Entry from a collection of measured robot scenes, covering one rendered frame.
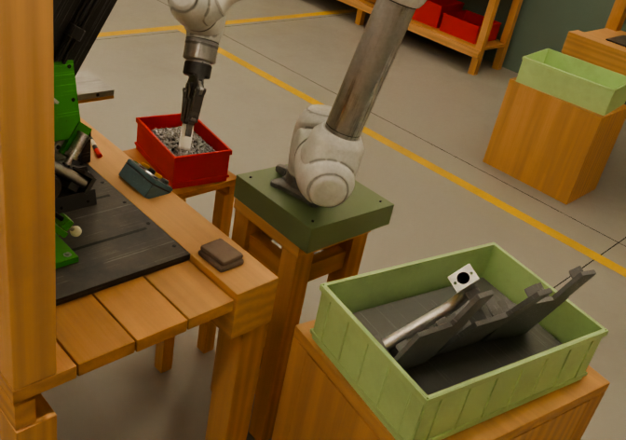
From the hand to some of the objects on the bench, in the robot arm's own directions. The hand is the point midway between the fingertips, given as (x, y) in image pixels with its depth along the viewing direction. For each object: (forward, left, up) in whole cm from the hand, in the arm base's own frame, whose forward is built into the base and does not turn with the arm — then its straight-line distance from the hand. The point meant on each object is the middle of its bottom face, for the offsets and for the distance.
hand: (185, 136), depth 192 cm
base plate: (+24, -40, -26) cm, 53 cm away
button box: (-3, -17, -27) cm, 32 cm away
